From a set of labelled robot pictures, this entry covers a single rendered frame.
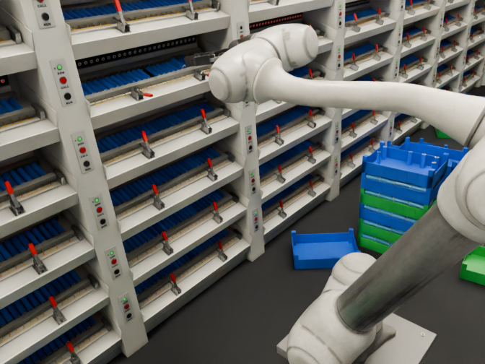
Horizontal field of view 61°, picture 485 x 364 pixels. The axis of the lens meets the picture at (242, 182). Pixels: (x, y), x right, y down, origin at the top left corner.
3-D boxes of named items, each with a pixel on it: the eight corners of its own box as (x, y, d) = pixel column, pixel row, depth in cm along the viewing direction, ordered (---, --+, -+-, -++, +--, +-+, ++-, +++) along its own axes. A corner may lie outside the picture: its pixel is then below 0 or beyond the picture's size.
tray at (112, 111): (233, 82, 157) (237, 59, 151) (90, 131, 119) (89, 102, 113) (198, 60, 166) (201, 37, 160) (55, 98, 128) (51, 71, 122)
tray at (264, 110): (330, 89, 211) (339, 65, 202) (252, 124, 173) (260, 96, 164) (299, 72, 219) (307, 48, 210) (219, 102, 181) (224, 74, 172)
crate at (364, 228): (437, 231, 192) (439, 217, 189) (421, 253, 179) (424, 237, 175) (375, 212, 210) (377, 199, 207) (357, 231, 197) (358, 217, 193)
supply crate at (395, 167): (447, 170, 178) (449, 153, 174) (431, 188, 164) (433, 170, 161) (379, 156, 196) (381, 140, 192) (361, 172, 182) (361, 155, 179)
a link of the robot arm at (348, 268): (392, 313, 124) (400, 253, 115) (368, 352, 112) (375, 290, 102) (342, 292, 134) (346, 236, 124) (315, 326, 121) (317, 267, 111)
